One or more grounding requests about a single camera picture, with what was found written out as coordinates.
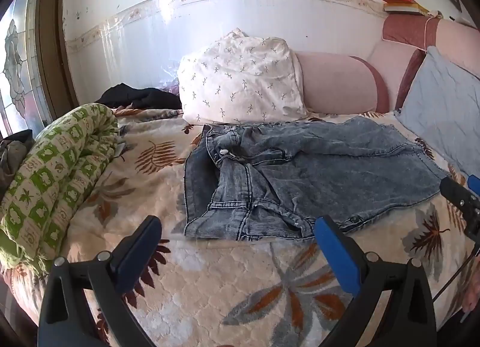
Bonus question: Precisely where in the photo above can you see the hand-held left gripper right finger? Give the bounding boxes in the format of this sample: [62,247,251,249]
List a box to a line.
[313,215,438,347]

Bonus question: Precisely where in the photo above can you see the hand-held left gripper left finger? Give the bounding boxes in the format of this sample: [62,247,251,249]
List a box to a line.
[37,215,163,347]

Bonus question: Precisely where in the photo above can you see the blue denim pants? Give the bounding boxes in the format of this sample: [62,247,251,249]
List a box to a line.
[183,116,449,242]

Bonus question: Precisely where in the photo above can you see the light blue pillow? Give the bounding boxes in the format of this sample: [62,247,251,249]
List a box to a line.
[395,46,480,179]

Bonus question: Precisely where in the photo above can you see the leaf print blanket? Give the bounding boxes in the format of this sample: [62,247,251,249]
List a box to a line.
[0,106,480,347]

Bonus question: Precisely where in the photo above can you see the green patterned quilt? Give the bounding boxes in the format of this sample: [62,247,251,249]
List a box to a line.
[0,103,121,276]

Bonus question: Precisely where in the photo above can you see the black garment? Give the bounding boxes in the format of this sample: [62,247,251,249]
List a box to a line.
[94,83,183,110]

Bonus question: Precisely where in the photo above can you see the pink bolster with red end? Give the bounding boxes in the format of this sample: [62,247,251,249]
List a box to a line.
[294,14,480,115]

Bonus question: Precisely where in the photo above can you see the dark grey cloth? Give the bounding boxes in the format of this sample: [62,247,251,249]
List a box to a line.
[0,129,35,197]

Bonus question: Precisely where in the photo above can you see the purple patterned cloth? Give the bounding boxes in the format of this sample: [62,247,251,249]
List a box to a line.
[159,62,181,98]

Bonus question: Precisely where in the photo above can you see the yellow white book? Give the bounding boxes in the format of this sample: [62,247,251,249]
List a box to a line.
[382,2,430,16]

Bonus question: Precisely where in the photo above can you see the white floral pillow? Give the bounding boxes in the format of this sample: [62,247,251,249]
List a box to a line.
[176,28,310,126]

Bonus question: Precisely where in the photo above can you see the stained glass window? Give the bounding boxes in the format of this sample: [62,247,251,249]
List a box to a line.
[0,0,53,138]

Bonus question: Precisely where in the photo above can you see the black cable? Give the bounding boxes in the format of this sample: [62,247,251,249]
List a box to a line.
[434,252,479,305]

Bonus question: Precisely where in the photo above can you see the white cord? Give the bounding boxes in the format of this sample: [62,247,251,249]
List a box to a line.
[423,11,444,51]

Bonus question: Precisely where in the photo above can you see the brown wooden window frame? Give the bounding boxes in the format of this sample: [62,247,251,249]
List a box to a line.
[34,0,82,130]

